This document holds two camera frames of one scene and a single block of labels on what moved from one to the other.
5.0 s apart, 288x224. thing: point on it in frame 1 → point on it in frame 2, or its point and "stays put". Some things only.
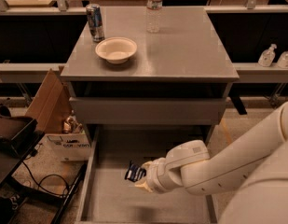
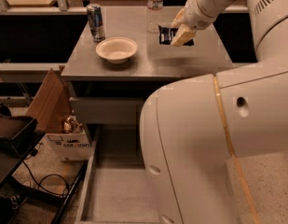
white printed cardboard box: (68, 147) stays put
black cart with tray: (15, 138) stays put
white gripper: (155, 174) → (196, 16)
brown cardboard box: (51, 105) stays put
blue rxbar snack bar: (134, 173) → (167, 32)
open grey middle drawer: (106, 197) stays put
